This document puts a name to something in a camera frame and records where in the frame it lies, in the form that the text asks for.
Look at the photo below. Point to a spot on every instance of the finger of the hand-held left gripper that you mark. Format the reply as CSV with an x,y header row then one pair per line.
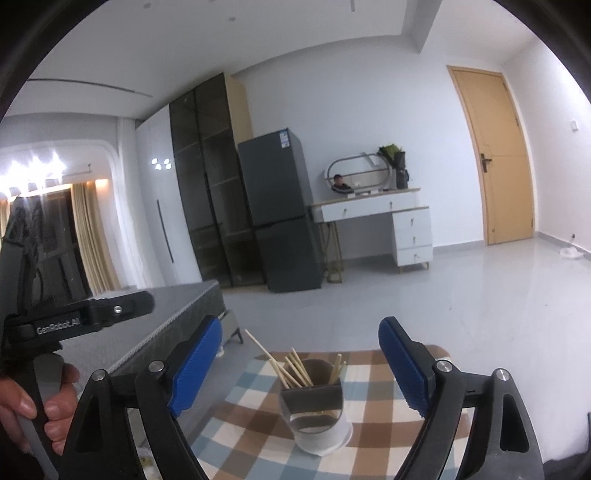
x,y
134,304

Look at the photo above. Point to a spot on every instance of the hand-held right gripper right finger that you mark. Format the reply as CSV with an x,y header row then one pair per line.
x,y
401,364

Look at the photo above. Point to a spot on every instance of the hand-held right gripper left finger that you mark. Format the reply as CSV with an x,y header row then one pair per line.
x,y
194,369

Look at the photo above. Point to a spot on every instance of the bundle of wooden chopsticks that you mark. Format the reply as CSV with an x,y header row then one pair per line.
x,y
295,369

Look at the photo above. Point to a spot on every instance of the white utensil holder cup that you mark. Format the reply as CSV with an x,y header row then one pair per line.
x,y
318,434

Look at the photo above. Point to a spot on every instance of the person's left hand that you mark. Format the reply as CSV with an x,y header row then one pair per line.
x,y
60,410

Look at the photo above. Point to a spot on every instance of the grey bed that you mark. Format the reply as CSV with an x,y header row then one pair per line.
x,y
184,304

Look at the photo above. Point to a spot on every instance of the plaid tablecloth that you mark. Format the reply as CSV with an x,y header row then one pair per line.
x,y
249,415

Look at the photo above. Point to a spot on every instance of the beige curtain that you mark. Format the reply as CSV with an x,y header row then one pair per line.
x,y
92,240

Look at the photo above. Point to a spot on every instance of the white wardrobe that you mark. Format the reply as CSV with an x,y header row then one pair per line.
x,y
157,230

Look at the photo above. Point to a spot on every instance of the dark window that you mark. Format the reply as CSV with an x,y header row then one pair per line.
x,y
64,230

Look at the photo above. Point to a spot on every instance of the white desk with drawers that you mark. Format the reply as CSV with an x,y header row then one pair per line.
x,y
413,240

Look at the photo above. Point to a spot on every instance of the dark glass display cabinet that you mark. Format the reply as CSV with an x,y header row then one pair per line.
x,y
207,184

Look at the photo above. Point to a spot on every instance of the row of ceiling lights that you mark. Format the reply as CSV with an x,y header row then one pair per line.
x,y
37,166

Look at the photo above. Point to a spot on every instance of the dark grey refrigerator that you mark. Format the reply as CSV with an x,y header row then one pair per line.
x,y
277,221

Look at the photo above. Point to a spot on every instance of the oval mirror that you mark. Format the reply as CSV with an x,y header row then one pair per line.
x,y
360,175

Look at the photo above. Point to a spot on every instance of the white paper scrap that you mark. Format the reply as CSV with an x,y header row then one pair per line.
x,y
570,252

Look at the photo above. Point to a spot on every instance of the flower bouquet in black wrap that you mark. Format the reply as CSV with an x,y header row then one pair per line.
x,y
397,161

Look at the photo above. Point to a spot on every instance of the light wooden door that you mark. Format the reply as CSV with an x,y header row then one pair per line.
x,y
503,184

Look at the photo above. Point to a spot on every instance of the gold frame stool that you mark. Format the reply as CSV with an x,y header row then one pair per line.
x,y
333,277

